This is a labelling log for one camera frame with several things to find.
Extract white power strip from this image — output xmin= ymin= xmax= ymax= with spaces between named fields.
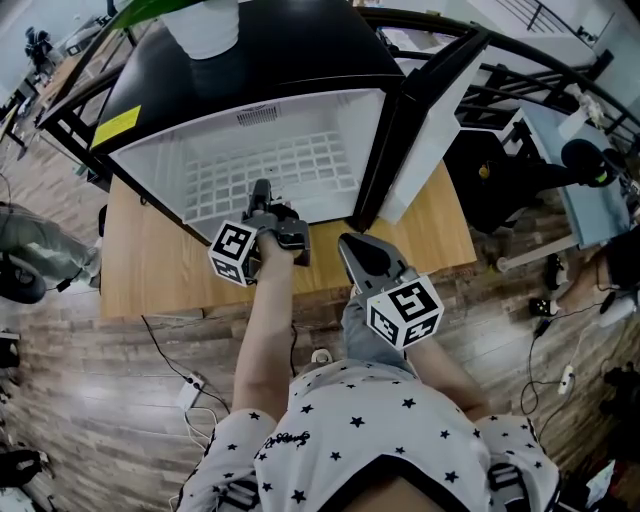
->
xmin=556 ymin=363 xmax=577 ymax=397
xmin=176 ymin=371 xmax=207 ymax=412

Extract black fridge door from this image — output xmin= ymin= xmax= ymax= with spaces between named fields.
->
xmin=351 ymin=24 xmax=494 ymax=234

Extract white star-print shirt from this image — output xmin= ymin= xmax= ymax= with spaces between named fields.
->
xmin=175 ymin=360 xmax=561 ymax=512

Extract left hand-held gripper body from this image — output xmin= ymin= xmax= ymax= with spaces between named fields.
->
xmin=207 ymin=199 xmax=314 ymax=289

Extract light blue table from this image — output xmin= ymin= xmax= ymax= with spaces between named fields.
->
xmin=499 ymin=98 xmax=640 ymax=274

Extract black bag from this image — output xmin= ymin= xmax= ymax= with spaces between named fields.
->
xmin=0 ymin=448 xmax=49 ymax=494

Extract green plant leaf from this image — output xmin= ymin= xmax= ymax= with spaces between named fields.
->
xmin=98 ymin=0 xmax=204 ymax=32

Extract black game controller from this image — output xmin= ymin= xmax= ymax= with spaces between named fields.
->
xmin=528 ymin=296 xmax=562 ymax=319

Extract person's grey trouser leg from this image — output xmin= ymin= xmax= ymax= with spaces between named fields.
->
xmin=341 ymin=293 xmax=417 ymax=374

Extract black mini fridge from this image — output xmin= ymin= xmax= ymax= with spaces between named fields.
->
xmin=89 ymin=0 xmax=407 ymax=247

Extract person's left forearm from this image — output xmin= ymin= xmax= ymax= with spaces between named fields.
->
xmin=231 ymin=235 xmax=297 ymax=417

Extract person's right forearm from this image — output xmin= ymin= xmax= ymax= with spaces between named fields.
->
xmin=403 ymin=339 xmax=504 ymax=419

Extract black metal rack frame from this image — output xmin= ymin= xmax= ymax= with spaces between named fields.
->
xmin=35 ymin=5 xmax=640 ymax=166

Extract white wire fridge shelf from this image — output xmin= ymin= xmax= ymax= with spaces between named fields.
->
xmin=181 ymin=130 xmax=362 ymax=227

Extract black floor cable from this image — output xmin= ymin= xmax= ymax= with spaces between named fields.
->
xmin=141 ymin=314 xmax=232 ymax=416

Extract white plant pot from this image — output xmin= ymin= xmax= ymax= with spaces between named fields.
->
xmin=159 ymin=0 xmax=242 ymax=62

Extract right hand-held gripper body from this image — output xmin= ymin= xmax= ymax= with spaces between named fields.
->
xmin=337 ymin=232 xmax=446 ymax=350

